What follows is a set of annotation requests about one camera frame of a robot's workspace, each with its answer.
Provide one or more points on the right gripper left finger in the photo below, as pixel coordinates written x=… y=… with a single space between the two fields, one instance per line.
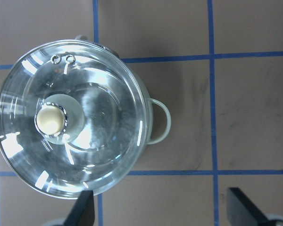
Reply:
x=83 y=211

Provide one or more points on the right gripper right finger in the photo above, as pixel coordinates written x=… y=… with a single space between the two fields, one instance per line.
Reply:
x=241 y=211

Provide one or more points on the glass pot lid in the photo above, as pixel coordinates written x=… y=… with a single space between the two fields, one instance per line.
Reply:
x=96 y=94

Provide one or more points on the pale green cooking pot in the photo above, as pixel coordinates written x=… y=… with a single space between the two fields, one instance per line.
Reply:
x=163 y=122

